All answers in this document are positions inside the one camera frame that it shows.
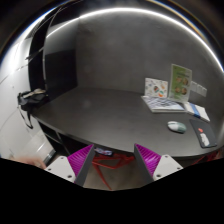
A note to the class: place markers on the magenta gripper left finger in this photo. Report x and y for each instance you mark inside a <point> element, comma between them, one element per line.
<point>73,168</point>

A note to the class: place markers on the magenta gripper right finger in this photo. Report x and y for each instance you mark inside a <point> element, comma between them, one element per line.
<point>154,166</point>

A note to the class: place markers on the white grey computer mouse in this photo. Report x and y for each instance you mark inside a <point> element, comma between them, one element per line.
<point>177,127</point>

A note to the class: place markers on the open magazine booklet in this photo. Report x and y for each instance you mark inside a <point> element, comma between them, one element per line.
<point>162,105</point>

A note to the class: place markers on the white blue leaflet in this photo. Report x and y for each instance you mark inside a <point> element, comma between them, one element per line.
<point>196,111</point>

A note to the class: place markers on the white illustrated card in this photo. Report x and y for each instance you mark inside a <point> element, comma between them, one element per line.
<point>156,88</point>

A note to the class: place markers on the black bag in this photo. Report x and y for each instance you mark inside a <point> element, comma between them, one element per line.
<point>28,101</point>

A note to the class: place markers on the red chair frame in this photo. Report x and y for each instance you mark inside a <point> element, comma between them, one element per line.
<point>110,162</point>

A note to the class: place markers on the white wall socket plate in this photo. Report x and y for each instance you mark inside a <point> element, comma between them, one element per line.
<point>197,88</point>

